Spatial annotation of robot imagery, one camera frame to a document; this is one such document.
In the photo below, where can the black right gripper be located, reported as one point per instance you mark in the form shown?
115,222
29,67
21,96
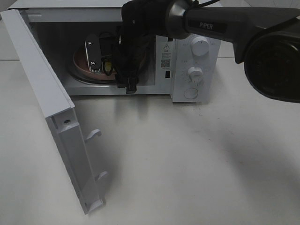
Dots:
129,52

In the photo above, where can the pink round plate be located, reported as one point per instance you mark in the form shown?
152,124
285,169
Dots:
82,71

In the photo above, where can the round white door button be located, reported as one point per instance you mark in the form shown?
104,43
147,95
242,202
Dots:
191,93

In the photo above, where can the white microwave door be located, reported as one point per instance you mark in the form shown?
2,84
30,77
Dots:
59,112

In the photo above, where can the sandwich with white bread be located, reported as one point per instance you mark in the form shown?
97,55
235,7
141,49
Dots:
107,67

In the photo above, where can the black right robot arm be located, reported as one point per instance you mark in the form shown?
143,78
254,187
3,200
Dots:
265,39

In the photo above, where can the white warning label sticker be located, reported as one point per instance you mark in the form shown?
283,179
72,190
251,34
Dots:
165,53

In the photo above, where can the white microwave oven body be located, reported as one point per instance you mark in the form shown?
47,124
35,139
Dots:
61,26

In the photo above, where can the lower white microwave knob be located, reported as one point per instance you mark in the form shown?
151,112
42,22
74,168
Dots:
195,74

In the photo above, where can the white microwave knob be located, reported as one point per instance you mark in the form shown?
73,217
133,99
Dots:
195,74
200,46

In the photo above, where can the upper white microwave knob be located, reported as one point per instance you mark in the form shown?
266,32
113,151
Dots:
200,46

